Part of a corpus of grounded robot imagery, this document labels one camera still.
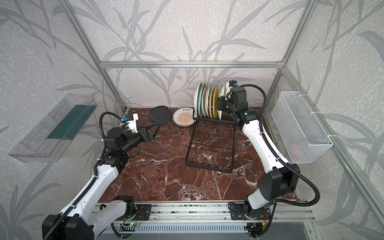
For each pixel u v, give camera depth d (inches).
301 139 24.3
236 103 22.3
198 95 29.7
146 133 25.7
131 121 26.1
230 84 26.1
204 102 30.8
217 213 29.7
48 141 25.3
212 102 30.4
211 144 39.0
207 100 29.7
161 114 46.6
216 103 30.3
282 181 16.3
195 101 29.7
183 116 45.4
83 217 16.1
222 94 29.7
